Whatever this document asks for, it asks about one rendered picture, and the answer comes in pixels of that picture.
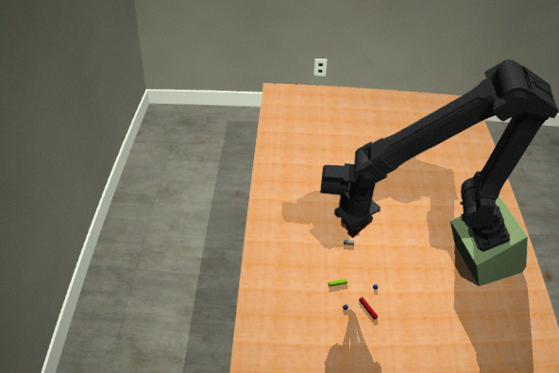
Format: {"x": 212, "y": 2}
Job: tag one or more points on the red rod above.
{"x": 368, "y": 308}

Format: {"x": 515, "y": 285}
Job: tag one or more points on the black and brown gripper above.
{"x": 359, "y": 215}

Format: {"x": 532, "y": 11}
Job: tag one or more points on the lime green rod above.
{"x": 337, "y": 282}

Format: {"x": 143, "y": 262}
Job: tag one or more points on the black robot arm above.
{"x": 505, "y": 91}

